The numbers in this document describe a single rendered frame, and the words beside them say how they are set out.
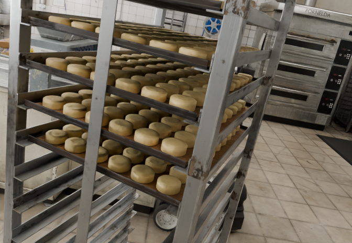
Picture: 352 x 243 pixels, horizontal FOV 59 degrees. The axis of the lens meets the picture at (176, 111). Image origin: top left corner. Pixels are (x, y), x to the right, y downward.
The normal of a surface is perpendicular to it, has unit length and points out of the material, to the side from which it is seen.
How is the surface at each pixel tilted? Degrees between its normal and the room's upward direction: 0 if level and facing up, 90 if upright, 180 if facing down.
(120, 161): 0
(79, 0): 90
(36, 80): 90
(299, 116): 90
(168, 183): 0
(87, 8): 90
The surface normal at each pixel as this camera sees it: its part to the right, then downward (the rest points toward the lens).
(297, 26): -0.01, 0.29
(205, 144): -0.42, 0.19
